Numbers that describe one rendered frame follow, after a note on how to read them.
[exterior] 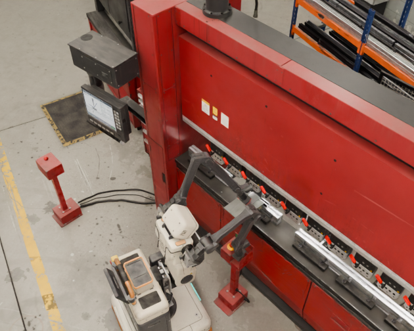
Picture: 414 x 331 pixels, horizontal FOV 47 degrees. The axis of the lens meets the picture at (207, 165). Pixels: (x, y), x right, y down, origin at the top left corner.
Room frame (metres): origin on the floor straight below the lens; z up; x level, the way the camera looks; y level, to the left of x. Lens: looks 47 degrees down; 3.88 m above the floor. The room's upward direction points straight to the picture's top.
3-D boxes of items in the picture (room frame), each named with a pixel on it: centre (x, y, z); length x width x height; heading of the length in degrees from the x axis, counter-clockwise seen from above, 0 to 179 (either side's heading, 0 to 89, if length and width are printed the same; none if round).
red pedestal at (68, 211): (2.96, 1.44, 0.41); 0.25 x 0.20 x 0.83; 132
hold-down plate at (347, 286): (1.61, -1.03, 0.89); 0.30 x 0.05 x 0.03; 42
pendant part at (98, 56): (3.02, 0.78, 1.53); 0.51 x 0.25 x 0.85; 51
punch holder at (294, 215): (2.11, -0.65, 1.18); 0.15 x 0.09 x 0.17; 42
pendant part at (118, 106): (2.92, 0.79, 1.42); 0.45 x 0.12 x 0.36; 51
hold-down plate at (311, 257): (1.91, -0.76, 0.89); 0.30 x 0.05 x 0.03; 42
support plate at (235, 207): (2.29, -0.29, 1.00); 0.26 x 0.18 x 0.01; 132
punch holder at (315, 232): (1.97, -0.78, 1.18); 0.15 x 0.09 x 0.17; 42
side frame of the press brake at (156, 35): (3.23, 0.13, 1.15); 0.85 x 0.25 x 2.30; 132
